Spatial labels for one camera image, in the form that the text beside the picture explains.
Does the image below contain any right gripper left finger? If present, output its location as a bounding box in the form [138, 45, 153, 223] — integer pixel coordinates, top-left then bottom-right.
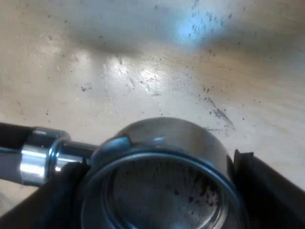
[0, 160, 91, 229]

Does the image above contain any filter holder with red-ended handle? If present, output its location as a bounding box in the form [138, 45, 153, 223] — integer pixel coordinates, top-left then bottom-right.
[0, 117, 250, 229]

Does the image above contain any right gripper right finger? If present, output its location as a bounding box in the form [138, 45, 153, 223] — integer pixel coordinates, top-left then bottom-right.
[226, 148, 305, 229]

